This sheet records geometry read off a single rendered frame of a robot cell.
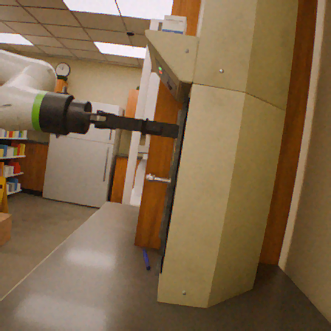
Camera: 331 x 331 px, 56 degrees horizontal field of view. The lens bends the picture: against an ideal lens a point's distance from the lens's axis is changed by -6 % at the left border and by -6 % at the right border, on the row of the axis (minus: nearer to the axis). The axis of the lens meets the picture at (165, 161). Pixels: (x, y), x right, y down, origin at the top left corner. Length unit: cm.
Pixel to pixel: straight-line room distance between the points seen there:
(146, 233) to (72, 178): 480
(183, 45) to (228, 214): 36
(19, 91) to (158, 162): 49
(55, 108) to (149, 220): 52
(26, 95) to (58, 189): 521
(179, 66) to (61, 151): 524
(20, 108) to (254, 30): 52
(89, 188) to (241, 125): 517
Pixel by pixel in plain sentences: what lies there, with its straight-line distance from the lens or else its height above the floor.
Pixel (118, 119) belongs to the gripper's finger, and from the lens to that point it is 68.
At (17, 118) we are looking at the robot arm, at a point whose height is 129.
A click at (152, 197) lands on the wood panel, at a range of 105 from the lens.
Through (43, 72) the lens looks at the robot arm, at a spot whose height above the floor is 141.
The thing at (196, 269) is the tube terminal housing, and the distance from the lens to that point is 72.
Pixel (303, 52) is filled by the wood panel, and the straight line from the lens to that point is 117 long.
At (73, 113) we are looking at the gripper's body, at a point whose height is 131.
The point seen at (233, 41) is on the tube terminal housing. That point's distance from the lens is 71.
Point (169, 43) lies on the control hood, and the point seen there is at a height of 148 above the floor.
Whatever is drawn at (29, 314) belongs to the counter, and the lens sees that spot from 66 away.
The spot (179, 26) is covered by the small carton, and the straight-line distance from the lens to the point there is 77.
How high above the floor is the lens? 128
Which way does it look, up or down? 3 degrees down
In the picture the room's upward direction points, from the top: 9 degrees clockwise
